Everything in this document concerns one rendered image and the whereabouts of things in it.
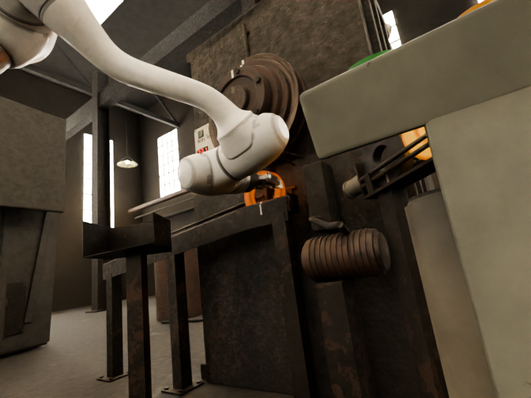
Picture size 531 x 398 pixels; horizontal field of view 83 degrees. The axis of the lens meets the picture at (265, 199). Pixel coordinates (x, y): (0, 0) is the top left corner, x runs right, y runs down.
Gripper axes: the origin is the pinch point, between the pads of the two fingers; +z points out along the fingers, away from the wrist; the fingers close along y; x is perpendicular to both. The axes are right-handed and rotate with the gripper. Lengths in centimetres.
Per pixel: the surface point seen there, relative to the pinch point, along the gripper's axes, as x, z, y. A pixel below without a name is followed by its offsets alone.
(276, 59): 51, 10, 5
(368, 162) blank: -3.2, -5.6, 33.6
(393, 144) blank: -1.9, -11.0, 41.5
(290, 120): 23.5, 7.8, 6.8
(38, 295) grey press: -28, 30, -302
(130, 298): -30, -24, -57
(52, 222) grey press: 44, 47, -303
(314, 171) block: 1.3, 5.1, 13.2
